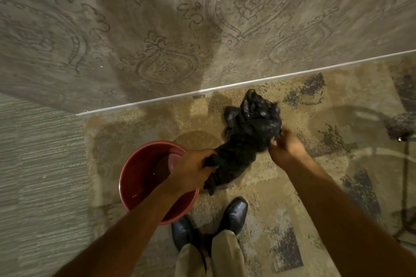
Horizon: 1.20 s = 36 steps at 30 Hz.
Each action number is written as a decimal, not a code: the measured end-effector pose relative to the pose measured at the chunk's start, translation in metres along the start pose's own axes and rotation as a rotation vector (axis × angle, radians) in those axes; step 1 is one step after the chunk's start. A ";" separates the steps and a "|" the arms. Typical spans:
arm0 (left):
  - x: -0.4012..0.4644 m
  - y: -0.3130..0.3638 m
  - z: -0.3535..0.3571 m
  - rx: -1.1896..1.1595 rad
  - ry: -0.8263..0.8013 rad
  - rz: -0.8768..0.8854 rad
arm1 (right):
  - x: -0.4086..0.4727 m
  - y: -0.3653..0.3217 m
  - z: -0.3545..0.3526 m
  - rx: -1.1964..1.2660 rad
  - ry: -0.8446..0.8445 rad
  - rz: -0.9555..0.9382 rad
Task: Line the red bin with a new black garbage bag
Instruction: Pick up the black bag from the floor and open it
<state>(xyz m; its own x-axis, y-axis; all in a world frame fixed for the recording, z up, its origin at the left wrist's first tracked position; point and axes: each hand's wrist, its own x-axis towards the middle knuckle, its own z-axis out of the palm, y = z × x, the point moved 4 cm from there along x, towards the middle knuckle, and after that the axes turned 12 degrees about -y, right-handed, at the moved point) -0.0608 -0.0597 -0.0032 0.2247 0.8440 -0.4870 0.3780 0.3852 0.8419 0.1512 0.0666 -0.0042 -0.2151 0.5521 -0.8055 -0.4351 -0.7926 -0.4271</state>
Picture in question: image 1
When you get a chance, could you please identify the black wet cloth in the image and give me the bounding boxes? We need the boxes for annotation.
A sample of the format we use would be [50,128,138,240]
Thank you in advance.
[203,89,283,196]

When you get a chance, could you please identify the beige trousers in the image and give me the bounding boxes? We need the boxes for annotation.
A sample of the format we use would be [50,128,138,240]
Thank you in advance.
[174,229,249,277]

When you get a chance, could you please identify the person's left hand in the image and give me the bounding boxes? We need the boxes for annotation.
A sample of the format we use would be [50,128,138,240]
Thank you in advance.
[166,149,219,195]

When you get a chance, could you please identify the black leather right shoe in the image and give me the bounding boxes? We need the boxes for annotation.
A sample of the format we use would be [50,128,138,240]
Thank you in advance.
[217,197,249,237]

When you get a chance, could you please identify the glass table top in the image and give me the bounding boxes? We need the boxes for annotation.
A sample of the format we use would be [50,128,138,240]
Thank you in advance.
[320,104,416,245]

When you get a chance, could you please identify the black leather shoe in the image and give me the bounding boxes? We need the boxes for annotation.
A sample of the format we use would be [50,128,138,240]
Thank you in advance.
[217,197,249,237]
[171,216,196,252]

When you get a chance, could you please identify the person's right hand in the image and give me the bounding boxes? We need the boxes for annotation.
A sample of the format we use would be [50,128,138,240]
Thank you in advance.
[268,127,309,171]

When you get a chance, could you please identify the person's left forearm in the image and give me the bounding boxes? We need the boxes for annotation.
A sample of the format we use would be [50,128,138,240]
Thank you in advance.
[54,179,190,277]

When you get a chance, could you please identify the black leather left shoe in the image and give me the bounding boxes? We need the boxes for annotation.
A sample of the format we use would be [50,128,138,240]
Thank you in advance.
[171,216,196,252]

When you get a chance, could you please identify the beige patterned rug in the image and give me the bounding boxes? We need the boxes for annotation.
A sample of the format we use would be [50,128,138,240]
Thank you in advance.
[83,56,416,277]

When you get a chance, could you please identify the red plastic bucket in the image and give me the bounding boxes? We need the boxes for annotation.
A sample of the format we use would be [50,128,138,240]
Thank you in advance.
[119,140,200,225]

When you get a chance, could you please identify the person's right forearm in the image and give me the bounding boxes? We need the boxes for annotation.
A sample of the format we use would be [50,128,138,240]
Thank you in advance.
[282,153,416,277]

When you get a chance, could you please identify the silver wall trim strip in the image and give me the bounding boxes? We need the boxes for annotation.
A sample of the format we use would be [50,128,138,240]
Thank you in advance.
[76,49,416,116]

